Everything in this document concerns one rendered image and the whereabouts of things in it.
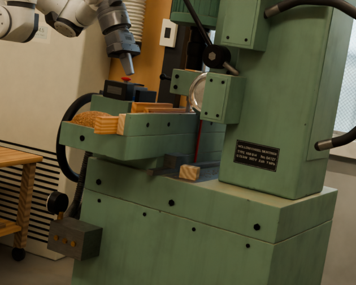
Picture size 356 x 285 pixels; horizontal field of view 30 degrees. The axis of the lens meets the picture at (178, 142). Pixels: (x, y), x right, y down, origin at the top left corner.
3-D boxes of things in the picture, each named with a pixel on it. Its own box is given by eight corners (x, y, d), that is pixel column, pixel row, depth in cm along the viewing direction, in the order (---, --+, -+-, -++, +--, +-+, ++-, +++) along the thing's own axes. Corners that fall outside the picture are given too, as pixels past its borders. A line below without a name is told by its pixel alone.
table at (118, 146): (154, 132, 227) (157, 114, 227) (234, 149, 212) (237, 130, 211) (30, 137, 175) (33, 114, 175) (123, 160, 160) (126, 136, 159)
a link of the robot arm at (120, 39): (123, 62, 199) (112, 25, 201) (148, 50, 195) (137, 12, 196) (98, 59, 189) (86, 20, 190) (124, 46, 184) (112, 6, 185)
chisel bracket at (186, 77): (180, 98, 196) (185, 69, 195) (222, 106, 189) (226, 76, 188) (167, 98, 190) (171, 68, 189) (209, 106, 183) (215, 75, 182)
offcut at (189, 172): (182, 175, 175) (183, 164, 175) (198, 178, 174) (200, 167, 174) (178, 177, 172) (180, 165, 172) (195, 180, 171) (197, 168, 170)
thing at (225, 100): (215, 119, 174) (222, 73, 173) (239, 124, 171) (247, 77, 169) (198, 119, 166) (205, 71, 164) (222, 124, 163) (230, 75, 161)
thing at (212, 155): (168, 149, 218) (169, 137, 218) (224, 163, 208) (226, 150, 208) (92, 156, 184) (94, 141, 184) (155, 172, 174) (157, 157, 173)
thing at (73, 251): (65, 244, 188) (68, 216, 187) (99, 255, 182) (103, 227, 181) (44, 249, 180) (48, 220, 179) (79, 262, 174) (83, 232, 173)
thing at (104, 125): (205, 128, 205) (208, 115, 205) (211, 129, 204) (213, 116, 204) (93, 133, 157) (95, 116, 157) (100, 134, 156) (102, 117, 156)
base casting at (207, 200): (167, 175, 222) (172, 149, 221) (333, 219, 193) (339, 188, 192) (82, 188, 183) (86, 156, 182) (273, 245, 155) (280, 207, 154)
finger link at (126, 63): (126, 76, 191) (120, 56, 192) (134, 72, 190) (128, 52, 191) (122, 76, 190) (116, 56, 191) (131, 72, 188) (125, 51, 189)
